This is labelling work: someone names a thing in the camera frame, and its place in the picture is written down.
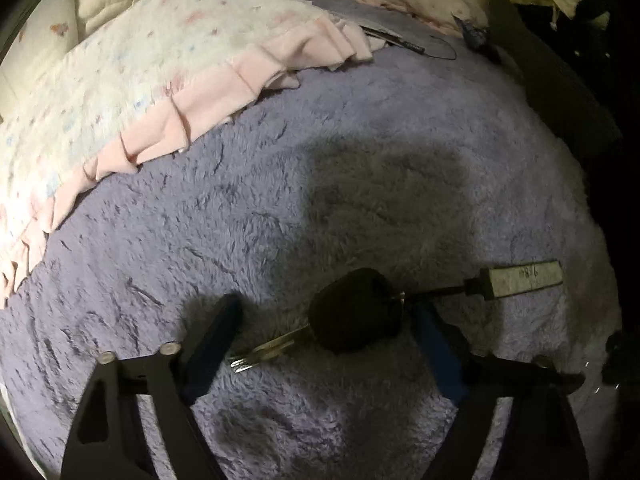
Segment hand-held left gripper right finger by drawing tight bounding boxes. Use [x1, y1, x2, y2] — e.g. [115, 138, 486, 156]
[411, 308, 592, 480]

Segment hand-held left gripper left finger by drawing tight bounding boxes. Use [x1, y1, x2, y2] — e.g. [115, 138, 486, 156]
[60, 294, 245, 480]

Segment black car key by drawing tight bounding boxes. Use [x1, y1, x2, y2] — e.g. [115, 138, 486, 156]
[227, 267, 408, 374]

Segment grey key tag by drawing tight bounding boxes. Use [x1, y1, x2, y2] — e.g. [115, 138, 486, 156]
[464, 259, 564, 299]

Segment purple fluffy blanket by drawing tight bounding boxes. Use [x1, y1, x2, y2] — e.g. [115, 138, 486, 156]
[0, 0, 613, 480]

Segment floral quilt with pink ruffle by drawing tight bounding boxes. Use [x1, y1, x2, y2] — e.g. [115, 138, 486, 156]
[0, 0, 373, 306]

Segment black thin cable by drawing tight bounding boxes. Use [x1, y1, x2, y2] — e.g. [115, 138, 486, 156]
[361, 25, 458, 61]

